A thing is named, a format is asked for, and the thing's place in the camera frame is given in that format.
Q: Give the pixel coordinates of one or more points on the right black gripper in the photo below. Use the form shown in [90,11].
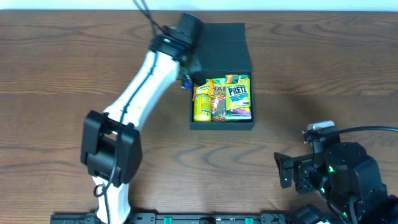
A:
[288,170]

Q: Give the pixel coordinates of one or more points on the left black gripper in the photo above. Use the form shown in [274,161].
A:
[193,66]

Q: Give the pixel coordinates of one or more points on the dark blue chocolate bar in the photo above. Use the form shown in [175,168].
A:
[186,83]

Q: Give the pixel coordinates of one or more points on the small orange snack packet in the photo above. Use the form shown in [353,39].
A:
[206,88]

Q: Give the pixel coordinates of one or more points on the black gift box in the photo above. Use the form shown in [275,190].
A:
[222,50]

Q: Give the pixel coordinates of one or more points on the Haribo gummy candy bag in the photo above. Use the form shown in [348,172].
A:
[218,99]

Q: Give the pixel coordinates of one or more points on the yellow Mentos gum bottle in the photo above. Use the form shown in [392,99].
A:
[202,108]

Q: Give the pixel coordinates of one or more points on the green Pretz snack box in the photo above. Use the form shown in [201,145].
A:
[238,97]

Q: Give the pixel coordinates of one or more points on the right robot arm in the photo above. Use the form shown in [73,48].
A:
[346,177]

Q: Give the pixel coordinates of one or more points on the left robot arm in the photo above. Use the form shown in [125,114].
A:
[111,142]

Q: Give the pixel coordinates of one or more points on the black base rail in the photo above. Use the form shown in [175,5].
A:
[152,218]

